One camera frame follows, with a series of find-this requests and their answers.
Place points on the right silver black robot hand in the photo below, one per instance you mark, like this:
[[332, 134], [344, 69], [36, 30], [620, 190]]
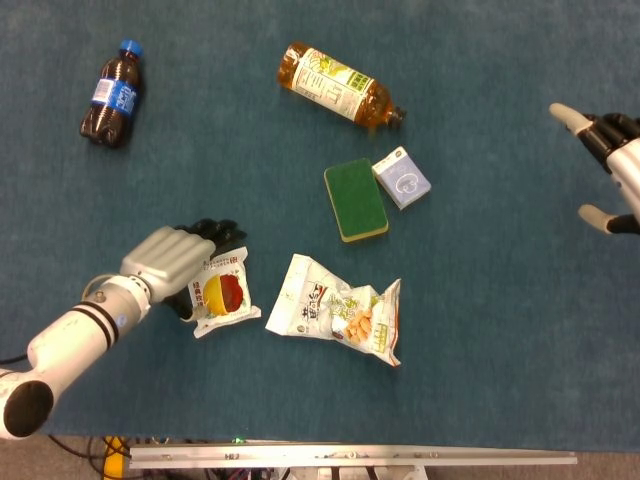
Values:
[[627, 155]]

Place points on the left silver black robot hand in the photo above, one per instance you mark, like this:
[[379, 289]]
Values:
[[165, 260]]

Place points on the small white snack packet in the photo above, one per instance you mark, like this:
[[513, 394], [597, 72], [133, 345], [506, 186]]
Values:
[[225, 295]]

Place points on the large white cracker bag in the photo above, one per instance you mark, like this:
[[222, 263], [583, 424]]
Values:
[[320, 310]]

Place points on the green yellow sponge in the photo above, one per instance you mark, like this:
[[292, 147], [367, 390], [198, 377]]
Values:
[[356, 200]]

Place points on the light blue card box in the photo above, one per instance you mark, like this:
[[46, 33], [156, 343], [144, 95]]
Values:
[[402, 180]]

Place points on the tea bottle white green label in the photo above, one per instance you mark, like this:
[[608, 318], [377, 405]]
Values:
[[330, 85]]

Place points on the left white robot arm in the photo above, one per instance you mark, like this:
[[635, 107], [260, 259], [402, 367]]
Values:
[[75, 330]]

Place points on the cola bottle with blue cap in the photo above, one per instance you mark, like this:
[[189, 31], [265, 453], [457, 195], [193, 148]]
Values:
[[112, 100]]

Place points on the blue felt table cloth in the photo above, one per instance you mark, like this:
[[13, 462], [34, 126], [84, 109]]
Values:
[[500, 300]]

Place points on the aluminium frame rail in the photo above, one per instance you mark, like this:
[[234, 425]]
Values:
[[350, 456]]

